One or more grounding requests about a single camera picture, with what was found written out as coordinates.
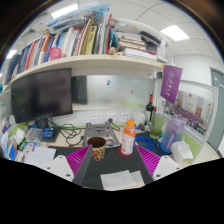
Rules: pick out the purple water bottle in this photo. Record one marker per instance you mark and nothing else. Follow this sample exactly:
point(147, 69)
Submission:
point(171, 135)

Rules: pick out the grey metal laptop stand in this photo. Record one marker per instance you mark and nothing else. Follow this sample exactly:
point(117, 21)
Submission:
point(96, 130)

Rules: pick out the grey door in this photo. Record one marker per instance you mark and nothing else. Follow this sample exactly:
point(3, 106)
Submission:
point(216, 106)

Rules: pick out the crumpled white tissue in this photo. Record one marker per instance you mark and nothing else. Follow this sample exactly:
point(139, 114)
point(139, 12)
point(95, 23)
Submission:
point(181, 151)

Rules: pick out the white tissue pile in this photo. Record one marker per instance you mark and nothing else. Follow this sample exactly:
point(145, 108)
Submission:
point(19, 136)

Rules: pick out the glass with green liquid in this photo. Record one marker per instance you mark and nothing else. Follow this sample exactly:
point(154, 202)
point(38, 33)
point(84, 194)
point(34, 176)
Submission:
point(156, 130)

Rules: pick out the white paper sheet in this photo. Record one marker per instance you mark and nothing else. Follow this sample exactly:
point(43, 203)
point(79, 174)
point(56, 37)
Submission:
point(41, 156)

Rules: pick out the group photo poster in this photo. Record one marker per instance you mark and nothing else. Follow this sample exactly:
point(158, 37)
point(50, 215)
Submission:
point(191, 113)

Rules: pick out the black desk mat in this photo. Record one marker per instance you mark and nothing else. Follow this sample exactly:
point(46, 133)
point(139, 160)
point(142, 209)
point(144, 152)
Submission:
point(113, 165)

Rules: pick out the black computer monitor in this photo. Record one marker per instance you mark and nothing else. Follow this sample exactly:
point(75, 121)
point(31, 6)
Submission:
point(41, 93)

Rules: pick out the small blue box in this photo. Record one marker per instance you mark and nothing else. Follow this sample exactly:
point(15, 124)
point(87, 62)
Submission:
point(48, 132)

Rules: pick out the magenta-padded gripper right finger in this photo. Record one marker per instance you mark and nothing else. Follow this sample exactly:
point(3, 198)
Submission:
point(150, 160)

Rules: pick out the dark wine bottle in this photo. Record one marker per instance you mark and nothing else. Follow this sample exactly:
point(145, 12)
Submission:
point(149, 108)

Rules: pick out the orange-capped drink bottle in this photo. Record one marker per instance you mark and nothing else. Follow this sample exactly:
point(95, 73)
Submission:
point(127, 141)

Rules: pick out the white wall socket strip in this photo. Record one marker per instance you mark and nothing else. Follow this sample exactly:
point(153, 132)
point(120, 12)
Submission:
point(111, 117)

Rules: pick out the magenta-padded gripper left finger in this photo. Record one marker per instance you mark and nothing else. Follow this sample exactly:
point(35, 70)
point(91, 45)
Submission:
point(78, 160)

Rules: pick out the floral yellow mug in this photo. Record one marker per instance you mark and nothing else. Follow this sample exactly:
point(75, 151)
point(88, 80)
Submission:
point(97, 151)

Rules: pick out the purple pennant flag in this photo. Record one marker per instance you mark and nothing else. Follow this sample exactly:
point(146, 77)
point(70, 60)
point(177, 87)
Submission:
point(170, 83)

